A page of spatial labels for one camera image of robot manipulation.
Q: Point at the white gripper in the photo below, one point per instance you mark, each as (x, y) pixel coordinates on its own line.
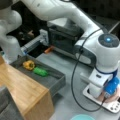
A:
(97, 81)

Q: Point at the pink frying pan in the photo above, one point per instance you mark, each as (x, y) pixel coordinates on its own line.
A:
(108, 97)

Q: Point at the white induction cooker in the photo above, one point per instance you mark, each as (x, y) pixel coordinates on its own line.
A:
(111, 104)

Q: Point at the teal bowl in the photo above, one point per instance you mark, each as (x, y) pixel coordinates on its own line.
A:
(82, 117)

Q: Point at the grey metal drawer bin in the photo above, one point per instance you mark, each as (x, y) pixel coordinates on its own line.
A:
(54, 81)

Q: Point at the small orange object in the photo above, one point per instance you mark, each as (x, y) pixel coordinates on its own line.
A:
(48, 50)

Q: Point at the stainless toaster oven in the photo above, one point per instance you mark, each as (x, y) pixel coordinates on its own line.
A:
(63, 34)

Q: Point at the green toy vegetable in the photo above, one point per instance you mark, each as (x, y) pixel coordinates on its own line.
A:
(40, 71)

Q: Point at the wooden shelf cabinet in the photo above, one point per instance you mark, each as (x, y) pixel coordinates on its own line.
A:
(32, 99)

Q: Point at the yellow toy vegetable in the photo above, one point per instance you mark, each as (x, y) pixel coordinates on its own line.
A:
(29, 65)

